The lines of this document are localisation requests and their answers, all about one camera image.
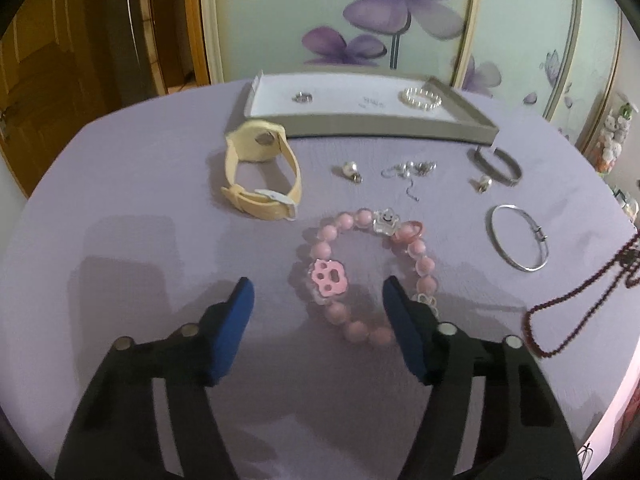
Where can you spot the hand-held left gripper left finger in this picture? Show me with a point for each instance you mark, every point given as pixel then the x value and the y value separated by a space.
pixel 232 330

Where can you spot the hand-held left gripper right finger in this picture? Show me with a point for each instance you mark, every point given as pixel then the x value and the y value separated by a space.
pixel 405 330

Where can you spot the silver hook earring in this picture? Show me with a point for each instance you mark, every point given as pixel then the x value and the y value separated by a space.
pixel 426 166
pixel 395 171

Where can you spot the thin silver bangle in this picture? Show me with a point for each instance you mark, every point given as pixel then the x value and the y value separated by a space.
pixel 539 232

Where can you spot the pearl drop earring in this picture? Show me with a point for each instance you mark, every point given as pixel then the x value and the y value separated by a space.
pixel 348 168
pixel 484 182

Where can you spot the grey cardboard tray box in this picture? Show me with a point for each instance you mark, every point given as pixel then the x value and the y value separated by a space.
pixel 350 112

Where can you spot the lavender tablecloth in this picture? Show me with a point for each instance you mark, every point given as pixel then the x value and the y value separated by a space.
pixel 150 240

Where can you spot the hanging plush toys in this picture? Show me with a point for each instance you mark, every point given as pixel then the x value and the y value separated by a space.
pixel 612 130

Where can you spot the brown wooden door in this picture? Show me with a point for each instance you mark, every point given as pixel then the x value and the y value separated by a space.
pixel 45 85

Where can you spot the purple flower wardrobe door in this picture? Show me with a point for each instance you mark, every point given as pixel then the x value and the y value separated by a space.
pixel 300 5

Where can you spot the butterfly print wardrobe door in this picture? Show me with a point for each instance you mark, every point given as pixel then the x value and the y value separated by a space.
pixel 525 20

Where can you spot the wooden door frame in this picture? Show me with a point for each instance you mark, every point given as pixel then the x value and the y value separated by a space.
pixel 196 35

